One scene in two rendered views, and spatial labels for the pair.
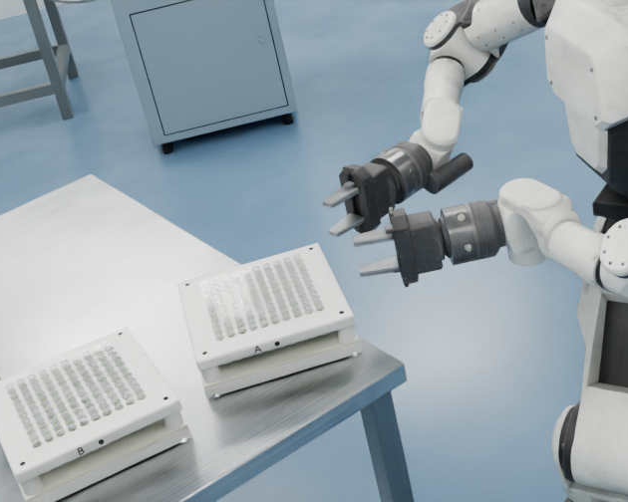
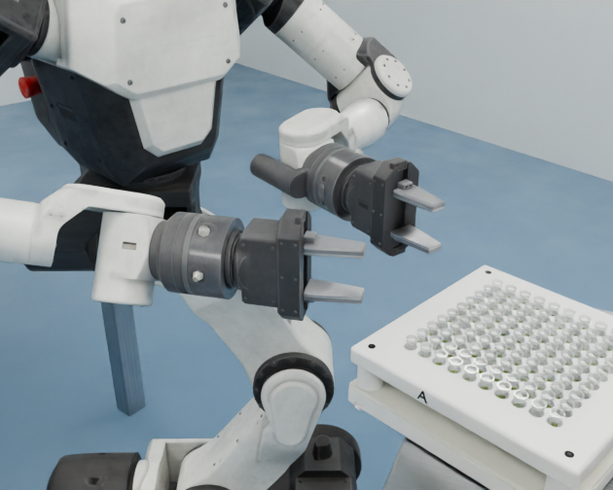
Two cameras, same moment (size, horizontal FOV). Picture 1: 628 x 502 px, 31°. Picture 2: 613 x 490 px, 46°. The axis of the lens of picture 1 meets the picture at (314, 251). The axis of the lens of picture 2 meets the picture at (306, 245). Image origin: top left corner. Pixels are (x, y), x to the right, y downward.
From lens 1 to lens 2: 2.19 m
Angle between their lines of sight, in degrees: 105
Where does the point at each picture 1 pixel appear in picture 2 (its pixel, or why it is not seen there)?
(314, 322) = (522, 284)
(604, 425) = (310, 335)
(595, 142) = (207, 103)
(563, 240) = (359, 122)
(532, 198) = (326, 115)
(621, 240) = (393, 71)
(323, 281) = (441, 305)
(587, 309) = not seen: hidden behind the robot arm
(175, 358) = not seen: outside the picture
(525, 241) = not seen: hidden behind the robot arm
